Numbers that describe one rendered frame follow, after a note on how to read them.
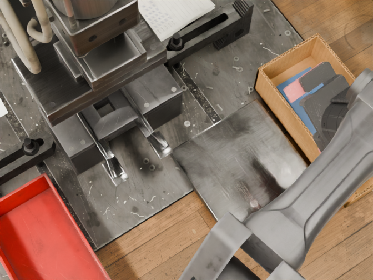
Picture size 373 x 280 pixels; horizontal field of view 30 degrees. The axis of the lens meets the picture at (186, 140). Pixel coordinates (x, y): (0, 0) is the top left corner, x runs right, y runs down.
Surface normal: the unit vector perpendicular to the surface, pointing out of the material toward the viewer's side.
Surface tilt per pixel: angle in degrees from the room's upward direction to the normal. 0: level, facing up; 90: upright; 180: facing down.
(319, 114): 32
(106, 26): 90
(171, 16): 0
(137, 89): 0
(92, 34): 90
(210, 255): 59
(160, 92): 0
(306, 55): 90
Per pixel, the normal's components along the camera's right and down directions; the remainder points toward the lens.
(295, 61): 0.54, 0.78
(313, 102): 0.29, 0.09
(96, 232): 0.00, -0.37
